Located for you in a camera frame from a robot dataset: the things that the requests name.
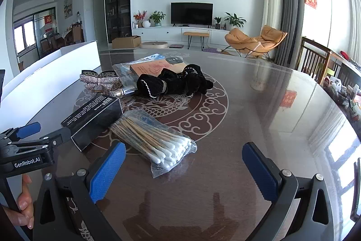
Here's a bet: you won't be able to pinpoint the white television cabinet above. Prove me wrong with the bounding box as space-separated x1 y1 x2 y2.
132 25 234 45

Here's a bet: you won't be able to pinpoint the red flowers in vase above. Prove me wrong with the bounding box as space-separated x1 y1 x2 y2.
133 11 148 28

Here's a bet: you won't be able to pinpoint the brown patterned glass desktop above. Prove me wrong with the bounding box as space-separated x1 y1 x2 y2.
0 47 361 241

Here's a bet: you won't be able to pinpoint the person's left hand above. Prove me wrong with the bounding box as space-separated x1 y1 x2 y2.
16 175 34 229

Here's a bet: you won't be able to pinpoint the wooden dining chair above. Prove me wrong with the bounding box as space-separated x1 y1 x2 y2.
70 23 85 44

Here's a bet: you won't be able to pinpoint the grey curtain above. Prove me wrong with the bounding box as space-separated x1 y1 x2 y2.
275 0 303 66

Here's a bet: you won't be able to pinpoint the black printed carton box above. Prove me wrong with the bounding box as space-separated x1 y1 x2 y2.
61 93 122 152

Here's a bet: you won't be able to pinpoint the orange rocking chair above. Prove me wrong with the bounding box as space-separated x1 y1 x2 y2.
225 25 288 58

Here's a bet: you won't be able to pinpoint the wooden bench with metal legs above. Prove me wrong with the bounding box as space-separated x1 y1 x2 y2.
183 31 210 50

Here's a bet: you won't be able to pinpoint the wooden slatted chair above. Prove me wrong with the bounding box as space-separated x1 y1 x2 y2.
296 36 339 83

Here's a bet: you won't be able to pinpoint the white board panel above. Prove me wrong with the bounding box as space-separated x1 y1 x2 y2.
0 49 62 123
60 40 102 80

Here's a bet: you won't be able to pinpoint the cluttered wooden side table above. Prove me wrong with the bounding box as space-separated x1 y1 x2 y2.
324 50 361 120

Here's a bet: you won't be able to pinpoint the bag of cotton swabs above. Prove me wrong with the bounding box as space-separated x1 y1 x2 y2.
109 110 198 179

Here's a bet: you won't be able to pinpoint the black flat television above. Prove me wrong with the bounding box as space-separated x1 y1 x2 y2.
171 2 214 26

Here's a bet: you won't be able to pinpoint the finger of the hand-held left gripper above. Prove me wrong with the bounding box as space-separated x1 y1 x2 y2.
39 126 72 147
0 122 41 145

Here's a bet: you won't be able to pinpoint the cardboard box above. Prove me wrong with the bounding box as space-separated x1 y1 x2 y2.
112 35 142 49

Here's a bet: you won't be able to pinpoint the orange phone case in bag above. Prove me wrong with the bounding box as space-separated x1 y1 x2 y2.
112 56 187 86

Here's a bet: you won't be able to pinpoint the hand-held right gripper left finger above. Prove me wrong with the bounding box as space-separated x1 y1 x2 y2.
33 142 126 241

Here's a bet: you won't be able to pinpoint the covered standing air conditioner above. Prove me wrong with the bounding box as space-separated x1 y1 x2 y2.
264 0 283 33

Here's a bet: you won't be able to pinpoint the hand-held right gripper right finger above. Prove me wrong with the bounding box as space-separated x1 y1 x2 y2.
242 142 336 241

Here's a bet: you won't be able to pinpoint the dark glass display cabinet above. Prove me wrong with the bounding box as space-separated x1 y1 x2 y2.
105 0 132 44

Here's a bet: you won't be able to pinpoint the round beige cat scratcher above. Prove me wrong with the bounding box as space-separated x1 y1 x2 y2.
140 41 169 49

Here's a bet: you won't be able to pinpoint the rhinestone bow hair clip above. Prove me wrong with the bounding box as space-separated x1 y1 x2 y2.
80 70 122 94

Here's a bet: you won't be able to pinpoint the large leafy potted plant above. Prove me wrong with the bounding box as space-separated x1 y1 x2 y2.
224 12 247 30

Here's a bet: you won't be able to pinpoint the white sheer curtain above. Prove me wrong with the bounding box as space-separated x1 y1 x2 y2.
348 0 361 61

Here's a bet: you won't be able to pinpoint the green potted plant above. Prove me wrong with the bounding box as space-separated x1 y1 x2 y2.
148 11 166 27

